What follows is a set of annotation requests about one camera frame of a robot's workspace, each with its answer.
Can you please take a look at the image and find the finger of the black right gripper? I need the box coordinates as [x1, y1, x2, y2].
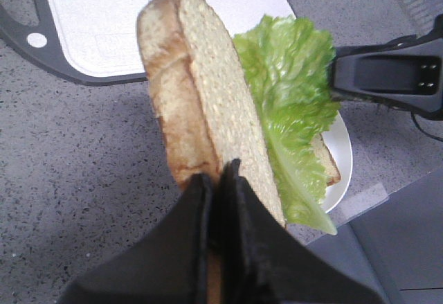
[329, 15, 442, 120]

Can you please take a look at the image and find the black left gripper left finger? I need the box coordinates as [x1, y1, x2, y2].
[59, 175, 213, 303]

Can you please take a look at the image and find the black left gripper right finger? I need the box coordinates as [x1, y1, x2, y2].
[208, 159, 383, 303]

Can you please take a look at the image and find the green lettuce leaf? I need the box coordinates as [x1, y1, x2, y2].
[233, 15, 340, 235]

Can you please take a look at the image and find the toasted bread slice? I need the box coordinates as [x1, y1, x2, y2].
[137, 0, 286, 224]
[311, 134, 341, 186]

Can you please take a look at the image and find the white round plate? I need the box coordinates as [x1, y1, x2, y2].
[322, 114, 353, 213]

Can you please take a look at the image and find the white cutting board black rim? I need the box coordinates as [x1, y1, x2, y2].
[1, 0, 292, 86]

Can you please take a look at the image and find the black cable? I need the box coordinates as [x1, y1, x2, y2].
[410, 111, 443, 142]

